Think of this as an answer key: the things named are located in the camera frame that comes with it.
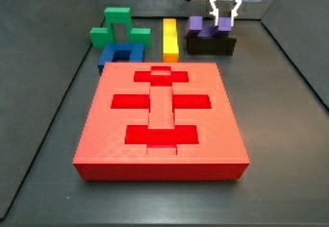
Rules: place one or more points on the blue U-shaped block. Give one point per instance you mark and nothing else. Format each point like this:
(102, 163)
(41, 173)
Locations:
(120, 52)

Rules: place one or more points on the purple U-shaped block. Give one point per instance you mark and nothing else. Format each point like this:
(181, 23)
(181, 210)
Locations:
(196, 29)

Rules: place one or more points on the red puzzle board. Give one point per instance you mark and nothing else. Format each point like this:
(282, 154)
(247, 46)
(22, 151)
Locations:
(160, 125)

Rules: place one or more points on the black angled fixture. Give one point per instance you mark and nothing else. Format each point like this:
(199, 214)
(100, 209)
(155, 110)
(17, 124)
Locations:
(209, 46)

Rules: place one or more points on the green zigzag block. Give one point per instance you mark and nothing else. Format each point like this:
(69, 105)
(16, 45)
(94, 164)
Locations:
(119, 29)

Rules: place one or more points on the yellow long bar block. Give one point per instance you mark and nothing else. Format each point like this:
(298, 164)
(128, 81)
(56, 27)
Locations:
(169, 41)

